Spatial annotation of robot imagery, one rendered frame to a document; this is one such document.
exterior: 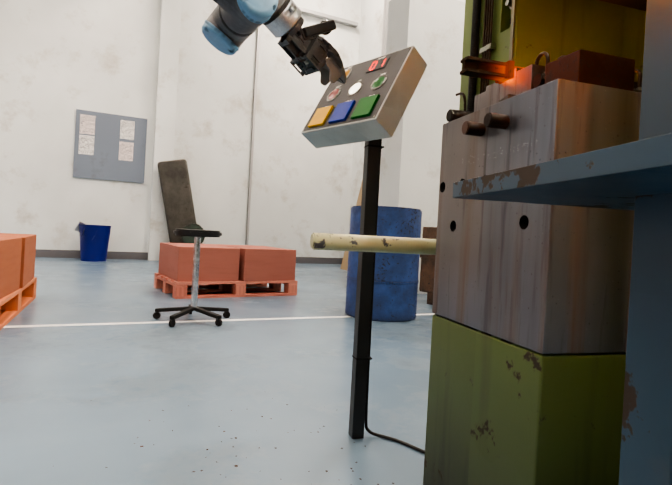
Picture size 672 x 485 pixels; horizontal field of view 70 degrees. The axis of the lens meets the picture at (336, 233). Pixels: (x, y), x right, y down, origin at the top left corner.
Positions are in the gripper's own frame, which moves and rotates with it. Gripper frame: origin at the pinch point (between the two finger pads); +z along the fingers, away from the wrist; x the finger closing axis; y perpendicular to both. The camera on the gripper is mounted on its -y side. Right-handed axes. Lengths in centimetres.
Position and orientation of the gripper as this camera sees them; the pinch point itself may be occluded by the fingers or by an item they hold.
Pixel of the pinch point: (343, 77)
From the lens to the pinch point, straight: 138.9
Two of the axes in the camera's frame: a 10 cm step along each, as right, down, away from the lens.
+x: 6.6, 0.4, -7.5
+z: 6.2, 5.3, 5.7
